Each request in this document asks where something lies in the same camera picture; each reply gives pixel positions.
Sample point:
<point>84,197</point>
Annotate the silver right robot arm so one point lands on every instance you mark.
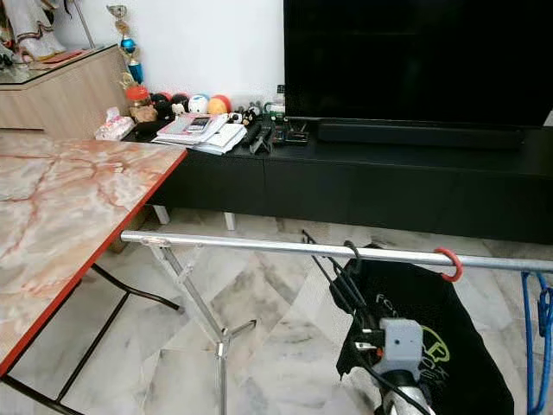
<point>404,399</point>

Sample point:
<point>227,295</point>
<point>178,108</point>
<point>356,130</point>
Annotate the red plastic hanger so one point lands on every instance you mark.
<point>458,268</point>

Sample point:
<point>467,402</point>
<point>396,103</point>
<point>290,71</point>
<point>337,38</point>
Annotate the blue plastic hanger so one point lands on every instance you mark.
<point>537,337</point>

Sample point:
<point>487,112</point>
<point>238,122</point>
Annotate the black printed t-shirt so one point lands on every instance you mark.
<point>467,328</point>

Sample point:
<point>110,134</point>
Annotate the silver metal clothes rack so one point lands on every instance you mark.
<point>259,245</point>

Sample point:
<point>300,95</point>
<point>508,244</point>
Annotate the black television console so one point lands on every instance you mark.
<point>354,186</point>

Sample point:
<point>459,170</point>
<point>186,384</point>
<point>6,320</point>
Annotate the small black box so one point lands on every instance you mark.
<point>296,135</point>

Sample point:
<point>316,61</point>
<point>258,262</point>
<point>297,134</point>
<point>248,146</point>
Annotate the white paper stack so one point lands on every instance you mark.
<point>225,138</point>

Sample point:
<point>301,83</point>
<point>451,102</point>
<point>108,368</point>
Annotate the small clear bottle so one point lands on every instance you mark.
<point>279,100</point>

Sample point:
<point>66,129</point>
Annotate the marble top folding table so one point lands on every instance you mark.
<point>69,207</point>

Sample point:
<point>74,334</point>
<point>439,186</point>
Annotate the white and pink book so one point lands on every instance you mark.
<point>192,127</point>

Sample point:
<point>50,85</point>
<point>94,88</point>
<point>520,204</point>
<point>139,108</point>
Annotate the orange round toy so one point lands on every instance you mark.
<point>219,104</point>

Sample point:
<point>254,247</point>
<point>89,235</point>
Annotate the black flat television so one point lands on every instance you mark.
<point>415,60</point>

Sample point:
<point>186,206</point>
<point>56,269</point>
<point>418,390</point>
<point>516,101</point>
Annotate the white round toy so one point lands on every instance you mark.
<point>197,103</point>

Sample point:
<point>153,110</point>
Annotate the light wooden sideboard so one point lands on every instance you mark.
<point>52,95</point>

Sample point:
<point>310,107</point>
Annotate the jar with red lid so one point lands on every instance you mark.
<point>141,102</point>

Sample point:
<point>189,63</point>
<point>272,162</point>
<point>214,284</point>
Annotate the pink tissue pack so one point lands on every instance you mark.
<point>114,127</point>

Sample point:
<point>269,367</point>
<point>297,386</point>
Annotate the white robed figurine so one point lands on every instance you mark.
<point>30,26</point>

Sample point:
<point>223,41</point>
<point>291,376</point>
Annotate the blue and gold trophy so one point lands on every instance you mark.
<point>130,43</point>

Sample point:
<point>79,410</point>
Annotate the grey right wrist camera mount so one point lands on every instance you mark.
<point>401,344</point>

